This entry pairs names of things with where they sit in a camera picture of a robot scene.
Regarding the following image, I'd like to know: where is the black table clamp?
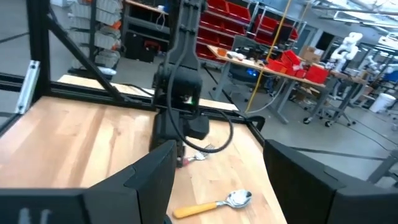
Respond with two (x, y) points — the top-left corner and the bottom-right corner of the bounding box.
(244, 115), (266, 132)

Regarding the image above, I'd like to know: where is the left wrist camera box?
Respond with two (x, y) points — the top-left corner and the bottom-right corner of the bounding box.
(186, 114), (210, 141)

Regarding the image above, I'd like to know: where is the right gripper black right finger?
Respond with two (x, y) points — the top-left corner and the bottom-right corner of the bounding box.
(262, 139), (398, 224)

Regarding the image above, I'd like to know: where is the silver frame bracket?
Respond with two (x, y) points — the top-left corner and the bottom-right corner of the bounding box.
(15, 60), (41, 114)

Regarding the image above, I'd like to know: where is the white humanoid robot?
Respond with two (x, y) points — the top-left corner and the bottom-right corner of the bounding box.
(325, 32), (363, 73)

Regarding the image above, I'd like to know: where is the long wooden workbench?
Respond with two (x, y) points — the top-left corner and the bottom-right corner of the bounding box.
(206, 45), (368, 126)

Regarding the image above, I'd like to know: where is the wide shelf with red bins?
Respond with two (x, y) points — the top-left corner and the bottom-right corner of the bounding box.
(195, 0), (253, 65)

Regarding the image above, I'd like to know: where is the black aluminium table frame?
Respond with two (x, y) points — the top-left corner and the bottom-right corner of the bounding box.
(0, 0), (267, 147)

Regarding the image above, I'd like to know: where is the spoon with yellow handle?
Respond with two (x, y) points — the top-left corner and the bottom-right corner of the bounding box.
(172, 189), (253, 220)

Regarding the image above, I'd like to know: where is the rack with white bins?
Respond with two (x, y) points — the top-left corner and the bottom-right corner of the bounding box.
(66, 0), (124, 76)

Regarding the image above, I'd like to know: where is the stack of small red bins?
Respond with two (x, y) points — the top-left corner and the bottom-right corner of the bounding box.
(266, 49), (308, 79)

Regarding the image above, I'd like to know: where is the narrow shelf with red bins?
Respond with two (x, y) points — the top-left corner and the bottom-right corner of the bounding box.
(248, 14), (300, 48)

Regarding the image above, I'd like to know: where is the white floor cable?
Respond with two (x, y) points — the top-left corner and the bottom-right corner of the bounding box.
(247, 79), (287, 114)

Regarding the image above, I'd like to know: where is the fork with pink handle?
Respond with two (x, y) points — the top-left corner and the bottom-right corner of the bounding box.
(182, 143), (217, 167)

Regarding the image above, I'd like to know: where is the large red bin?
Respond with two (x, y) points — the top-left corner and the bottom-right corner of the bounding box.
(305, 65), (330, 85)

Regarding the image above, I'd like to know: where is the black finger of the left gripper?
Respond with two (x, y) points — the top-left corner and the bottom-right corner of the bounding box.
(176, 140), (187, 169)

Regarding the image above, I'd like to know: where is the white bucket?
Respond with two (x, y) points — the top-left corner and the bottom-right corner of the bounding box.
(369, 92), (397, 114)

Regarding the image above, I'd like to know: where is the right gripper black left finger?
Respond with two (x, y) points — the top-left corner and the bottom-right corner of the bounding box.
(0, 139), (177, 224)

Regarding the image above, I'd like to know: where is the yellow hanging cable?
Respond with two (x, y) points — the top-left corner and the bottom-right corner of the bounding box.
(244, 0), (294, 113)

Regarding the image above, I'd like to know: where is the cardboard box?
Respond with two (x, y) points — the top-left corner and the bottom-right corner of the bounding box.
(299, 45), (325, 64)

